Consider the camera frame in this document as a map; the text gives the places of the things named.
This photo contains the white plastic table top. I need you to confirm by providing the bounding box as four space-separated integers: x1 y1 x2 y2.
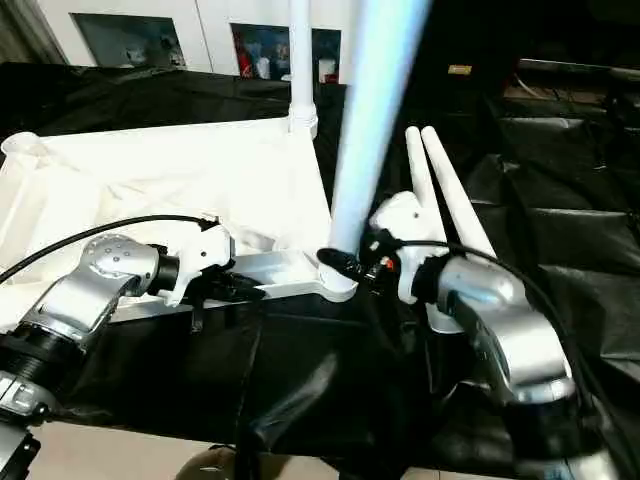
0 118 360 337

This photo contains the white plastic table leg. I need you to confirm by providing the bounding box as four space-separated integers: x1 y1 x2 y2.
318 0 435 267
403 125 445 252
420 125 502 265
287 0 320 142

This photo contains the dark robot left foot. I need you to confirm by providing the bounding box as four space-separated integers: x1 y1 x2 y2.
176 443 247 480

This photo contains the black work mat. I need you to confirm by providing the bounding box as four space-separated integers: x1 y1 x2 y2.
0 59 640 471

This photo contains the red bottle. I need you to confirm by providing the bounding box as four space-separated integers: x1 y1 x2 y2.
238 32 254 77

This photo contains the white display cabinet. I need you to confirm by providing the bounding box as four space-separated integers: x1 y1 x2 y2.
34 0 350 85

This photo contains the black cabinet with gold label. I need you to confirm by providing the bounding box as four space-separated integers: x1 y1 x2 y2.
394 0 640 101

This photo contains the grey window curtain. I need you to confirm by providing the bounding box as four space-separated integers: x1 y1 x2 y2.
0 0 66 65

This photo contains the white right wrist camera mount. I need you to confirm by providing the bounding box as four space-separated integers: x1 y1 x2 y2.
366 191 452 305

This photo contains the black left wrist camera cable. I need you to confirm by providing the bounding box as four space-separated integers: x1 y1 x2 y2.
0 213 222 285

